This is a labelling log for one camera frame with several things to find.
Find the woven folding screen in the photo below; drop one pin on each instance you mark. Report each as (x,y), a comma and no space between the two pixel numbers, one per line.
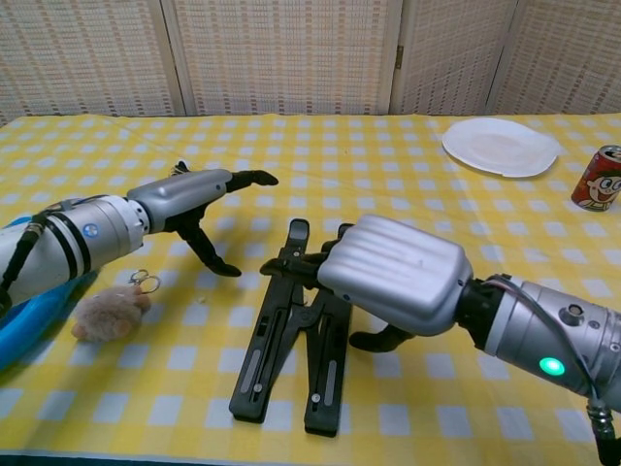
(291,48)

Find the black binder clip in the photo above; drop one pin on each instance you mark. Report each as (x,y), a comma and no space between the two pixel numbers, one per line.
(182,167)

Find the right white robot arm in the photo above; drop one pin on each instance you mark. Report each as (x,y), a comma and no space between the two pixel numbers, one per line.
(548,330)

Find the black folding laptop stand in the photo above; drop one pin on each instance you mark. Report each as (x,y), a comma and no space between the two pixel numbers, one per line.
(269,335)

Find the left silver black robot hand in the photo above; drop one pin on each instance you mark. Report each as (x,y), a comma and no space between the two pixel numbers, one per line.
(184,191)

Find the red cartoon drink can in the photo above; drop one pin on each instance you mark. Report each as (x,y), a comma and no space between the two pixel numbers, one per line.
(599,179)

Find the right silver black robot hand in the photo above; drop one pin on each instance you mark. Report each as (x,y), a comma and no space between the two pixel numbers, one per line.
(398,276)

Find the yellow white checkered tablecloth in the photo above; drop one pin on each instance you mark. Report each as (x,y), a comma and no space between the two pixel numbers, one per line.
(436,194)

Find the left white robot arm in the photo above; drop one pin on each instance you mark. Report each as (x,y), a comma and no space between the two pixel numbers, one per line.
(87,238)

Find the white round plate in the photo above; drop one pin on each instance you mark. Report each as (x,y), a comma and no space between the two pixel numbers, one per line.
(500,145)

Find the blue detergent bottle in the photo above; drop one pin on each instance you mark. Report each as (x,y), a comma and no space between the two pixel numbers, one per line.
(29,325)

